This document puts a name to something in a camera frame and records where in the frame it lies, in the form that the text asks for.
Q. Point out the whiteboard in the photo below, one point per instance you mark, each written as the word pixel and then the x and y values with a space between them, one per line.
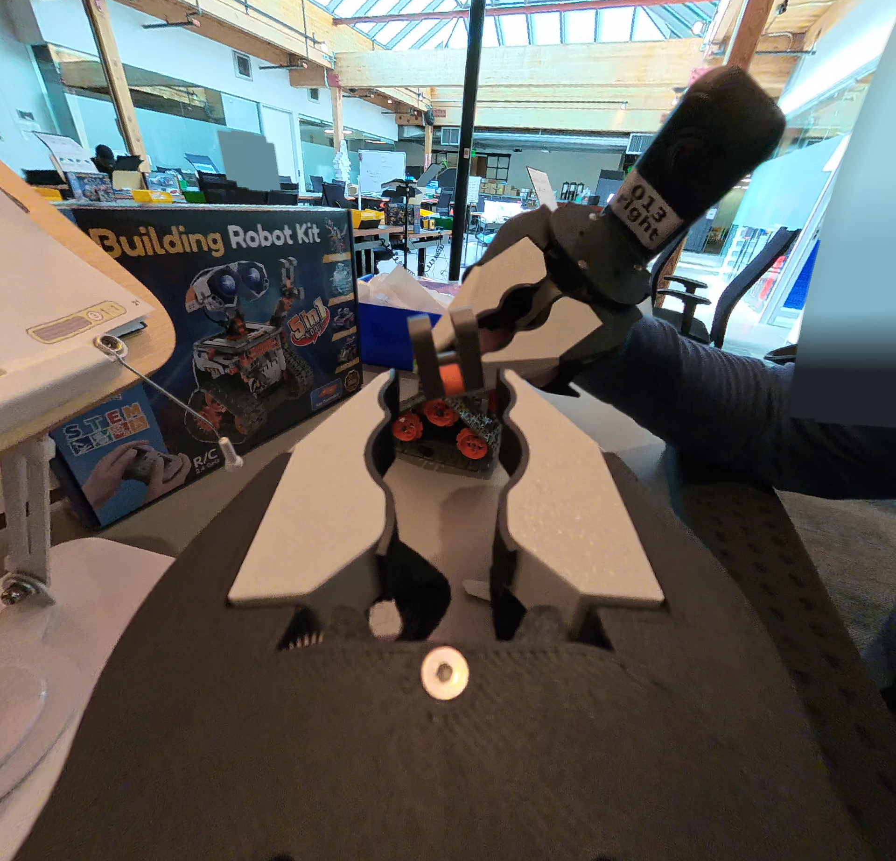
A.
pixel 381 171

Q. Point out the white crumpled paper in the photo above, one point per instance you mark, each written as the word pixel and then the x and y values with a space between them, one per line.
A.
pixel 402 290

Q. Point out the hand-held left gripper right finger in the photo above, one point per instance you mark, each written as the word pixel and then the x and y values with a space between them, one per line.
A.
pixel 574 525

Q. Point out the long wooden workbench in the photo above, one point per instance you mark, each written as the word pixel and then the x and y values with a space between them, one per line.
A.
pixel 406 234

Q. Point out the blue plastic bin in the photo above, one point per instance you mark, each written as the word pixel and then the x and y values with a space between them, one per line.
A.
pixel 392 336

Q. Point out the black ceiling pole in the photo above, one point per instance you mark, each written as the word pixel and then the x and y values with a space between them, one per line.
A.
pixel 470 104

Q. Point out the grey tracked toy robot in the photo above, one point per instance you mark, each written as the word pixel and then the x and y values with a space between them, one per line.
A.
pixel 448 448

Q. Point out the person's right forearm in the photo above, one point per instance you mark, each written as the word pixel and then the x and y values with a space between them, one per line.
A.
pixel 700 399

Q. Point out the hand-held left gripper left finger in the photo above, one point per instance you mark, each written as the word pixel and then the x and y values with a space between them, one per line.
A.
pixel 322 518

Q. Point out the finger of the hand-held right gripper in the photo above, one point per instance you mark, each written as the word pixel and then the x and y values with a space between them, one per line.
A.
pixel 504 273
pixel 553 336

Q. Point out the black office chair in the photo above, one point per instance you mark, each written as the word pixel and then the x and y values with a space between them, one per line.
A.
pixel 682 294
pixel 742 287

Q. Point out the grey orange brick assembly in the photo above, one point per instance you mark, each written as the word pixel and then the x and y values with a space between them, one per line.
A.
pixel 465 343

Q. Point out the dark blue robot kit box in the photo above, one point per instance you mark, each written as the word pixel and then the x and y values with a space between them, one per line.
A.
pixel 210 315

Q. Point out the white instruction booklet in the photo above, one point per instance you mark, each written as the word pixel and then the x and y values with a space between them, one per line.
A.
pixel 56 301

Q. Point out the yellow storage bin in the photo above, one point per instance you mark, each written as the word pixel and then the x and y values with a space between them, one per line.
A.
pixel 367 216

